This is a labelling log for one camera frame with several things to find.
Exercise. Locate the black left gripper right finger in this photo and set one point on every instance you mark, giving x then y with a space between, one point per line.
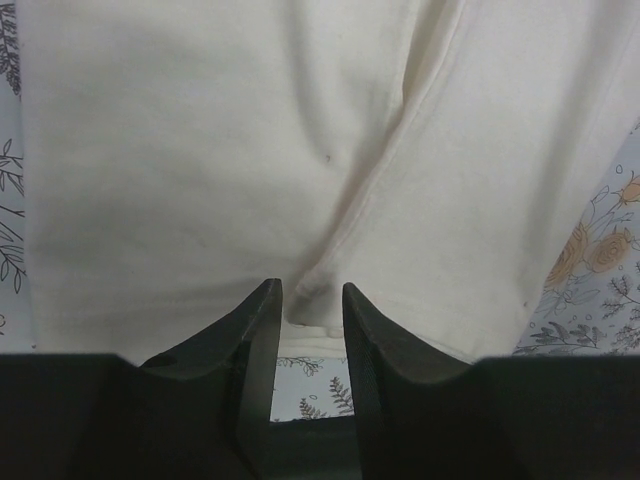
422 414

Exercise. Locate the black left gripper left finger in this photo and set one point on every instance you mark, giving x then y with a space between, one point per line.
200 410

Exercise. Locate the cream t shirt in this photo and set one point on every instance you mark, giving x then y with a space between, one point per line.
250 150

